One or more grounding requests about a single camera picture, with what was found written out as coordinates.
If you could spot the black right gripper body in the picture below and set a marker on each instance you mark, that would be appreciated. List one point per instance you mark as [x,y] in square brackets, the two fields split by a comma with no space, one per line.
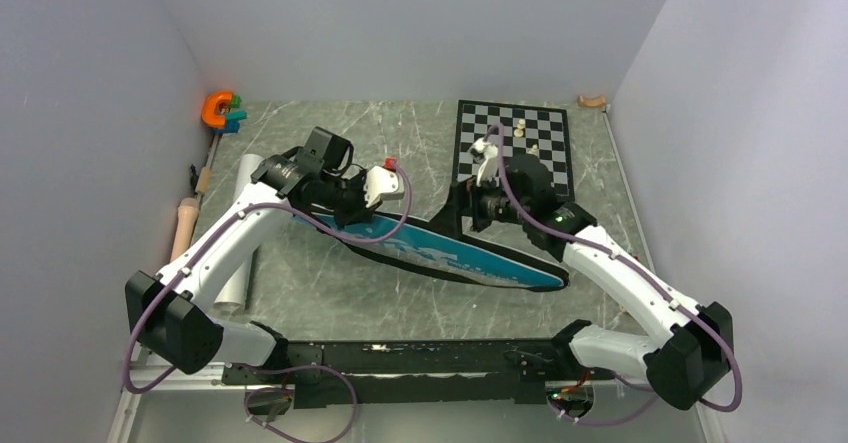
[488,203]

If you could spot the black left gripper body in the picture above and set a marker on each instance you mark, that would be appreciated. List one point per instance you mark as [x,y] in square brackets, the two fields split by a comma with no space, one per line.
[348,200]

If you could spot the blue racket bag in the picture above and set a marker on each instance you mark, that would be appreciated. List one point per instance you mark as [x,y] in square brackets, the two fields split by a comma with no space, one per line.
[418,249]

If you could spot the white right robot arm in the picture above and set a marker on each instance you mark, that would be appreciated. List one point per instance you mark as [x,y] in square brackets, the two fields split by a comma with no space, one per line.
[686,355]

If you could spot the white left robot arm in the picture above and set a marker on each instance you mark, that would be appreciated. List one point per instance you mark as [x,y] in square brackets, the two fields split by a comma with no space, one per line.
[168,311]

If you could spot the white chess piece upper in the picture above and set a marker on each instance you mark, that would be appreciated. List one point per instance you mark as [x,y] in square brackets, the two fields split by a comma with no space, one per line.
[519,128]

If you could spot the black white chessboard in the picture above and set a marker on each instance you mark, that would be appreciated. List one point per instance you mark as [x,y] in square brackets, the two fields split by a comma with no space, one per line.
[545,127]

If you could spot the teal blue toy blocks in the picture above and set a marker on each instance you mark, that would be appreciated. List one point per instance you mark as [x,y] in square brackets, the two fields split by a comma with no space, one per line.
[233,115]

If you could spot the wooden arch block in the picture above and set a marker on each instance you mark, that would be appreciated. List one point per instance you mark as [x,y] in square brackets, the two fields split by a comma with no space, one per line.
[597,102]

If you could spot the wooden rolling pin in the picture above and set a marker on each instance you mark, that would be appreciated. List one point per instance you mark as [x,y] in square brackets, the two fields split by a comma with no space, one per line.
[187,214]

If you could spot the orange horseshoe magnet toy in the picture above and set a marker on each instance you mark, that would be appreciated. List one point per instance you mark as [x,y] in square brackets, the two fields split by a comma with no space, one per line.
[215,108]

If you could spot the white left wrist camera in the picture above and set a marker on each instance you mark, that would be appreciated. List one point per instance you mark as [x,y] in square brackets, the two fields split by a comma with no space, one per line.
[382,185]

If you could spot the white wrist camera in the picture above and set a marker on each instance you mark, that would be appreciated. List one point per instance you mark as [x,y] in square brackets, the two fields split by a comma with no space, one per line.
[485,155]
[382,185]

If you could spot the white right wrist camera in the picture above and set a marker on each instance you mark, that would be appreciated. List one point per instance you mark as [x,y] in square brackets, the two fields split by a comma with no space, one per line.
[485,155]

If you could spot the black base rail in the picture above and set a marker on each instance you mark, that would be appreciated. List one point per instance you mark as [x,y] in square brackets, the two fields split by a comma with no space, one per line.
[323,373]

